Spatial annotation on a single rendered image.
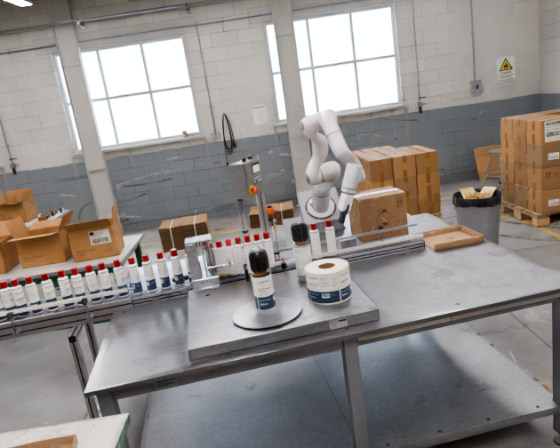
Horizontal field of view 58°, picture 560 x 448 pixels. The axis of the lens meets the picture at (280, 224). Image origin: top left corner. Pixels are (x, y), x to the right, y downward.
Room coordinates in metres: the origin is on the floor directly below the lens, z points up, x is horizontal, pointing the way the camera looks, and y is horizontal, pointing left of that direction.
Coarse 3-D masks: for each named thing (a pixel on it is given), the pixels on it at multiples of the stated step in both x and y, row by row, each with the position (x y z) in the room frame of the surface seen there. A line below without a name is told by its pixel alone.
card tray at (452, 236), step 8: (424, 232) 2.93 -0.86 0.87; (432, 232) 2.93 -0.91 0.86; (440, 232) 2.94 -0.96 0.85; (448, 232) 2.95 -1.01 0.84; (456, 232) 2.93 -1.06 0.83; (464, 232) 2.91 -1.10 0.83; (472, 232) 2.82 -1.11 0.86; (424, 240) 2.87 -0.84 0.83; (432, 240) 2.85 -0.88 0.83; (440, 240) 2.83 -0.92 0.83; (448, 240) 2.81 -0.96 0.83; (456, 240) 2.68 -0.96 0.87; (464, 240) 2.69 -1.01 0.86; (472, 240) 2.70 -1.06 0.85; (480, 240) 2.70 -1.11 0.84; (432, 248) 2.71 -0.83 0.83; (440, 248) 2.67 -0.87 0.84; (448, 248) 2.68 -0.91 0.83
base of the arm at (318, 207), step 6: (330, 192) 3.34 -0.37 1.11; (312, 198) 3.42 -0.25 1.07; (318, 198) 3.32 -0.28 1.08; (324, 198) 3.32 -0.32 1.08; (312, 204) 3.45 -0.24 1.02; (318, 204) 3.37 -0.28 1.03; (324, 204) 3.37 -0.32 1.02; (330, 204) 3.47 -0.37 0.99; (312, 210) 3.45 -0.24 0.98; (318, 210) 3.41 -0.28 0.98; (324, 210) 3.41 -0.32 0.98; (330, 210) 3.44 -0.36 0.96; (318, 216) 3.41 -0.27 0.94; (324, 216) 3.40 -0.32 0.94
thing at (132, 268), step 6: (132, 258) 2.56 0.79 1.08; (132, 264) 2.55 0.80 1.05; (132, 270) 2.54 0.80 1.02; (138, 270) 2.56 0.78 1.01; (132, 276) 2.54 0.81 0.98; (138, 276) 2.55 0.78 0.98; (132, 282) 2.54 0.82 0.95; (138, 282) 2.55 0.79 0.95; (132, 288) 2.55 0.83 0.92; (138, 288) 2.54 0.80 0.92; (138, 294) 2.54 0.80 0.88
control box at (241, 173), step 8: (248, 160) 2.76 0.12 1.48; (256, 160) 2.77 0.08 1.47; (232, 168) 2.68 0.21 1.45; (240, 168) 2.66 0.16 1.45; (248, 168) 2.68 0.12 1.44; (232, 176) 2.69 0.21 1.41; (240, 176) 2.66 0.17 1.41; (248, 176) 2.67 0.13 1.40; (232, 184) 2.69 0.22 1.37; (240, 184) 2.67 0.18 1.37; (248, 184) 2.65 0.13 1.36; (256, 184) 2.73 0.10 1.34; (240, 192) 2.67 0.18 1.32; (248, 192) 2.65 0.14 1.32
